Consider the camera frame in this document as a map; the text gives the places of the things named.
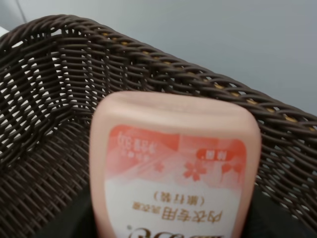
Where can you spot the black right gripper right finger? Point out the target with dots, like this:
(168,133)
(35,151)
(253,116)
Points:
(266,219)

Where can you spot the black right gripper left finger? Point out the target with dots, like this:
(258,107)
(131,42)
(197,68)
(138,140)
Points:
(76,221)

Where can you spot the pink squeeze bottle white cap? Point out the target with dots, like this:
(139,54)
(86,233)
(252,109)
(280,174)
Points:
(171,166)

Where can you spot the dark brown wicker basket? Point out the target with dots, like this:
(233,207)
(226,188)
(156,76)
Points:
(53,72)

